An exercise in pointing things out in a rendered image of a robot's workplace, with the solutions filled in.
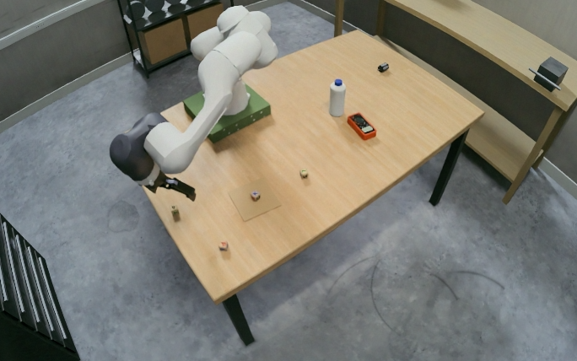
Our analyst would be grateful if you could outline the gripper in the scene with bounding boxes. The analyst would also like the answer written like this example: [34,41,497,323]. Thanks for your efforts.
[144,170,196,202]

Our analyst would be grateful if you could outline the orange digital multimeter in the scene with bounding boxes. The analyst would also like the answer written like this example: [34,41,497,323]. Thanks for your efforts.
[348,112,376,141]

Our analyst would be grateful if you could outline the white bottle with blue cap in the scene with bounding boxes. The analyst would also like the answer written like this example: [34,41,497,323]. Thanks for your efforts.
[329,79,346,117]

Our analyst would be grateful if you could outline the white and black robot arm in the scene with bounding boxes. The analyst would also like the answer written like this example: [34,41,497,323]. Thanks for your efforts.
[109,6,278,186]

